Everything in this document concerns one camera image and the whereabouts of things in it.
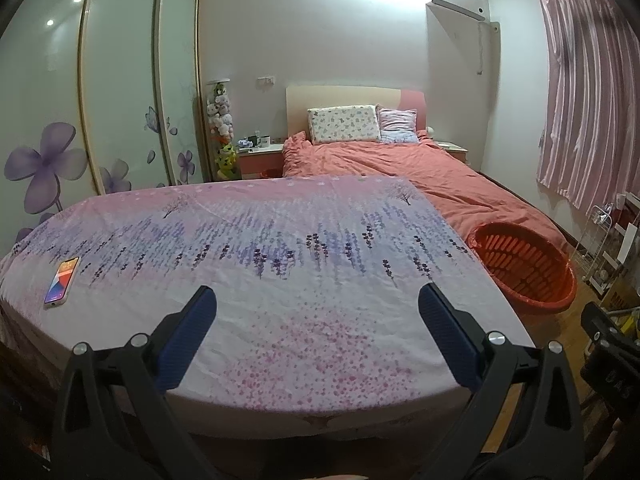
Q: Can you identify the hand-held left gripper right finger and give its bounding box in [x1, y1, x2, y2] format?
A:
[418, 282, 586, 480]

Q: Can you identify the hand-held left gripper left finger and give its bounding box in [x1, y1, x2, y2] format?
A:
[50, 285, 221, 480]

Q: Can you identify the orange plastic laundry basket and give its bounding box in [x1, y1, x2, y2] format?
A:
[467, 221, 578, 317]

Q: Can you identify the brown cardboard box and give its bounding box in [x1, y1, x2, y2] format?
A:
[600, 272, 640, 311]

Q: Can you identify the pink purple floral bedsheet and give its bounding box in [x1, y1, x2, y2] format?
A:
[0, 175, 536, 436]

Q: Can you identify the white smartphone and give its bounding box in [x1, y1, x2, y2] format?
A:
[43, 256, 81, 309]

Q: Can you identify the coral duvet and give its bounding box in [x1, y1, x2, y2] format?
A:
[281, 131, 568, 256]

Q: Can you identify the pink white nightstand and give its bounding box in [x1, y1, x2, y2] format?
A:
[237, 142, 286, 180]
[437, 140, 470, 165]

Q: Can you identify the pink striped pillow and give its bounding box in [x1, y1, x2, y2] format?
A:
[376, 105, 420, 143]

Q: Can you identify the stack of plush toys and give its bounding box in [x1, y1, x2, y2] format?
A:
[206, 79, 241, 181]

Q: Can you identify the white floral pillow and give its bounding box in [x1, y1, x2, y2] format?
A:
[307, 105, 382, 144]

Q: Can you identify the cream pink headboard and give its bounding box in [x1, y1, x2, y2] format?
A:
[286, 85, 427, 143]

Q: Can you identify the pink curtain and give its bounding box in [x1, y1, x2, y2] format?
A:
[535, 0, 640, 211]

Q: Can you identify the flower print sliding wardrobe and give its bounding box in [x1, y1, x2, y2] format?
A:
[0, 0, 211, 261]

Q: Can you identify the white pipe cover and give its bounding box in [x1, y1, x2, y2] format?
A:
[476, 20, 501, 75]

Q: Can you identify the white air conditioner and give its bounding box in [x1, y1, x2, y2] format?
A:
[431, 0, 486, 22]

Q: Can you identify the white wire rack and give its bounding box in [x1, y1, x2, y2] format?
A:
[570, 202, 628, 291]

